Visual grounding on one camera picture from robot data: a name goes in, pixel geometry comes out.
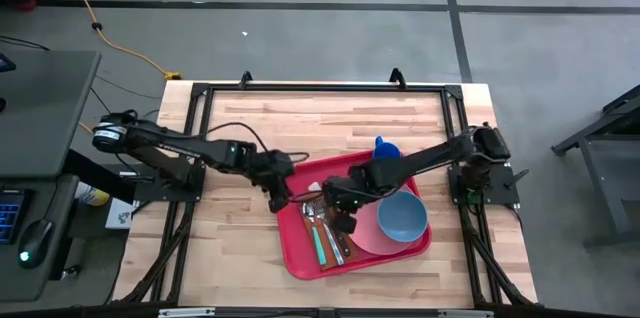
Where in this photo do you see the black metal rig frame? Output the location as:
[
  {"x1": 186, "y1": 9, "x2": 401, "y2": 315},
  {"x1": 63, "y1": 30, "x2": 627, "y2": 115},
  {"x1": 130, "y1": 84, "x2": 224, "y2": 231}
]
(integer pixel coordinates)
[{"x1": 112, "y1": 68, "x2": 540, "y2": 309}]

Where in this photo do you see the black handled knife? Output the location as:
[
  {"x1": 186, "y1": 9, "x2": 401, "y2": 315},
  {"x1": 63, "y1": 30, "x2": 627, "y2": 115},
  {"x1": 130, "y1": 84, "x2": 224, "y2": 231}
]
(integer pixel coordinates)
[{"x1": 333, "y1": 227, "x2": 353, "y2": 258}]

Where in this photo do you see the black keyboard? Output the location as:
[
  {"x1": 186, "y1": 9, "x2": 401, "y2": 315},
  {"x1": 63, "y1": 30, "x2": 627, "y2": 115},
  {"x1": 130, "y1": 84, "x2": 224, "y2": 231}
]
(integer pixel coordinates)
[{"x1": 0, "y1": 188, "x2": 27, "y2": 247}]

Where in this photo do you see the red plastic tray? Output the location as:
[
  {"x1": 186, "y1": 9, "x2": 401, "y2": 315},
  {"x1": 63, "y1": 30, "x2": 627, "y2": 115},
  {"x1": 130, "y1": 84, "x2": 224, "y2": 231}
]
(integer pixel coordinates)
[{"x1": 275, "y1": 149, "x2": 434, "y2": 282}]

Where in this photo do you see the brown cloth napkin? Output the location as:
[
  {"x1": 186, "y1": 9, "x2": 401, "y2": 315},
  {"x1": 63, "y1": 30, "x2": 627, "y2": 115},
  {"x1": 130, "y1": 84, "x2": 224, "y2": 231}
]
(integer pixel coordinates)
[{"x1": 298, "y1": 181, "x2": 361, "y2": 272}]

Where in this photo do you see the yellow extension cable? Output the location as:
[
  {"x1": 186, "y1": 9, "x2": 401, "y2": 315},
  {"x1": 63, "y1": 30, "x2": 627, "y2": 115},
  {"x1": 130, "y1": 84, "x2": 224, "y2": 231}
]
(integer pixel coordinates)
[{"x1": 53, "y1": 0, "x2": 184, "y2": 82}]

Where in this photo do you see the white box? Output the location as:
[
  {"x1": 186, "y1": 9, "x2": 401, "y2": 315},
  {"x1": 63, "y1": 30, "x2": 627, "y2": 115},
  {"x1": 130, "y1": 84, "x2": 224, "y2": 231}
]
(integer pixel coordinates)
[{"x1": 104, "y1": 197, "x2": 137, "y2": 231}]

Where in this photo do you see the blue-grey bowl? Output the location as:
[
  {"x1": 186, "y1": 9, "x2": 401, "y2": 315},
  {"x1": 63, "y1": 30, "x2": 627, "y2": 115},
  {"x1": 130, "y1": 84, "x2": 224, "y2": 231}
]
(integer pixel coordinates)
[{"x1": 375, "y1": 189, "x2": 431, "y2": 245}]

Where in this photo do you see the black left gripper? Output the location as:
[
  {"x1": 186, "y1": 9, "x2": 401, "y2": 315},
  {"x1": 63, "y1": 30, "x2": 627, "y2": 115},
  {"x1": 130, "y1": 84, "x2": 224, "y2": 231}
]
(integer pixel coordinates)
[{"x1": 248, "y1": 149, "x2": 297, "y2": 215}]

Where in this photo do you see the pink plastic plate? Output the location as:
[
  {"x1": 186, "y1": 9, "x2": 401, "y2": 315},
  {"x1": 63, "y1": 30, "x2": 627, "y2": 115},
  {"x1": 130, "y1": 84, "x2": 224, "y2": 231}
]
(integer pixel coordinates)
[{"x1": 346, "y1": 183, "x2": 427, "y2": 258}]

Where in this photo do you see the person's foot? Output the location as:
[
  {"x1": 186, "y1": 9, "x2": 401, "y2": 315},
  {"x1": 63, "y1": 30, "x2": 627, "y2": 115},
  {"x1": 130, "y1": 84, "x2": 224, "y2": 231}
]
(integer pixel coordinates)
[{"x1": 0, "y1": 0, "x2": 39, "y2": 13}]

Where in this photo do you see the grey desk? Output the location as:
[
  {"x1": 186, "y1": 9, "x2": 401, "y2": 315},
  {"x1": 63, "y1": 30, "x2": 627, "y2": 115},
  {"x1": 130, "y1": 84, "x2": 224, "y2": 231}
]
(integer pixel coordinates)
[{"x1": 0, "y1": 49, "x2": 104, "y2": 304}]

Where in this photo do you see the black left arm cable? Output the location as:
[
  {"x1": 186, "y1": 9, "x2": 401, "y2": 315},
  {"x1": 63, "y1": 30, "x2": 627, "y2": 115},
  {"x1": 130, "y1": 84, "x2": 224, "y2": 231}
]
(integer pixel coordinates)
[{"x1": 205, "y1": 121, "x2": 312, "y2": 165}]

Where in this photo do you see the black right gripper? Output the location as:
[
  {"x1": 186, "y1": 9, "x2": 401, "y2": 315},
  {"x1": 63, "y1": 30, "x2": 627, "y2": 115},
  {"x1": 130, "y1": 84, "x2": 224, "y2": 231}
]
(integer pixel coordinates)
[{"x1": 321, "y1": 174, "x2": 375, "y2": 236}]

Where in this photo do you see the dark grey side table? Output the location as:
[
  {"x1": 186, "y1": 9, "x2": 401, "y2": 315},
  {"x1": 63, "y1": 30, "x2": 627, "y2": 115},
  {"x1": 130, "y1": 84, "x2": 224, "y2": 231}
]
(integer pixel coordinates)
[{"x1": 549, "y1": 83, "x2": 640, "y2": 250}]

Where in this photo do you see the blue plastic cup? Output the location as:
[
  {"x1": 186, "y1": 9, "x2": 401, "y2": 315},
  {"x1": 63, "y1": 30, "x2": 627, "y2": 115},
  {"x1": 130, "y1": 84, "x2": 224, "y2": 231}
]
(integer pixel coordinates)
[{"x1": 372, "y1": 134, "x2": 403, "y2": 161}]

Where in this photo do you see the black computer mouse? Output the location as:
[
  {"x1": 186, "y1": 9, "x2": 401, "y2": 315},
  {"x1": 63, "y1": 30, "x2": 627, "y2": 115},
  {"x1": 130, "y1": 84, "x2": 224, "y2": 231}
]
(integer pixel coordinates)
[{"x1": 17, "y1": 218, "x2": 55, "y2": 271}]

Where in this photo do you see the silver fork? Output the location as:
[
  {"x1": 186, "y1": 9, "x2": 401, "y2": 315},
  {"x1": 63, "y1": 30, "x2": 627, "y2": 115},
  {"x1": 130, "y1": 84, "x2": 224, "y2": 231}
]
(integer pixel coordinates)
[{"x1": 314, "y1": 204, "x2": 347, "y2": 267}]

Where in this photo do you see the yellow white bottle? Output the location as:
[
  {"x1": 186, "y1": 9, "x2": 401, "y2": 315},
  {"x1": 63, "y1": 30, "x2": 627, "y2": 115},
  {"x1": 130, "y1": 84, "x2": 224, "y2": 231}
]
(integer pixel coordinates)
[{"x1": 73, "y1": 181, "x2": 111, "y2": 208}]

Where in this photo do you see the solid teal handled utensil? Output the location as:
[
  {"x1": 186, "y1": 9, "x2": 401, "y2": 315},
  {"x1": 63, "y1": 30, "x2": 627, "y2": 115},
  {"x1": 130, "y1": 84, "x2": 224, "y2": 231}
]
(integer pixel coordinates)
[{"x1": 302, "y1": 201, "x2": 329, "y2": 267}]

